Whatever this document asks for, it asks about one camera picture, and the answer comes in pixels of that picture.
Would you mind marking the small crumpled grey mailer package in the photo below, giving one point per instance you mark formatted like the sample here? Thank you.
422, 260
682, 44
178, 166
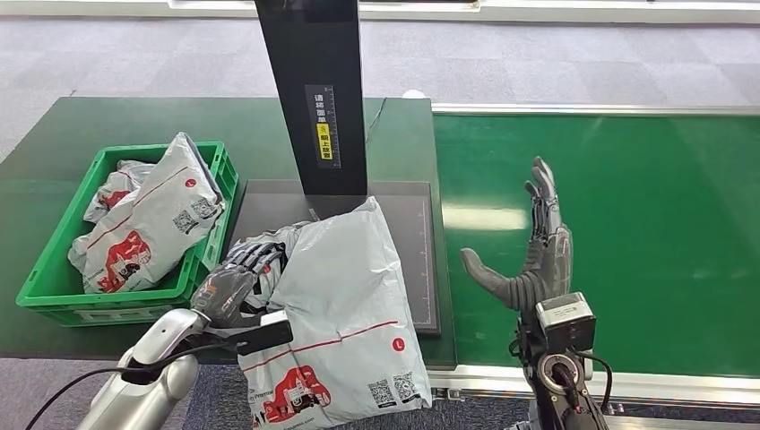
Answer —
116, 190

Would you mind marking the black inbound scanner machine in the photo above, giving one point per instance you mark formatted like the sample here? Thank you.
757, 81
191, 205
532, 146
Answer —
315, 59

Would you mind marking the grey poly mailer package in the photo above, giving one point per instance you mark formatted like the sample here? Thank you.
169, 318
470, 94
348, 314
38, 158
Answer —
344, 285

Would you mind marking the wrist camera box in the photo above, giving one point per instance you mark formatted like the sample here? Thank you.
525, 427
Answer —
264, 338
567, 320

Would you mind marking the green conveyor belt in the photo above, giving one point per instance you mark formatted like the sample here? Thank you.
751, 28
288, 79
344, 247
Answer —
665, 237

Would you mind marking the yellow and black column label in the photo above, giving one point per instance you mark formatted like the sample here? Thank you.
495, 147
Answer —
324, 127

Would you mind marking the small white round object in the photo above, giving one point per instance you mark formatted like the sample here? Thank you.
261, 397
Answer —
414, 94

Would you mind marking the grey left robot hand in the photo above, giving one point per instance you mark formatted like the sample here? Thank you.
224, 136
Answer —
222, 294

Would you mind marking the large grey mailer package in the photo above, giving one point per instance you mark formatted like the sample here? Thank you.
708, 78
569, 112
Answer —
148, 225

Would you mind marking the small white paper strip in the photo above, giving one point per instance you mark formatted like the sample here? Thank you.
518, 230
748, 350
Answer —
313, 214

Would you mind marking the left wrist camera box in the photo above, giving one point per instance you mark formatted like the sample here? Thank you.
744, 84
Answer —
264, 338

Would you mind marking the green plastic crate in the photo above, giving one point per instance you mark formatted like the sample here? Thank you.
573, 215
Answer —
205, 261

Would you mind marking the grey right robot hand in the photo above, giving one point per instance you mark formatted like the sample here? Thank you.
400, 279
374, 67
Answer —
549, 267

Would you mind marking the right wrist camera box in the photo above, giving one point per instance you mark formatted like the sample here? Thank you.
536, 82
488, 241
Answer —
567, 320

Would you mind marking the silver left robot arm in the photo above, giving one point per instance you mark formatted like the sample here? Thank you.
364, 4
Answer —
142, 386

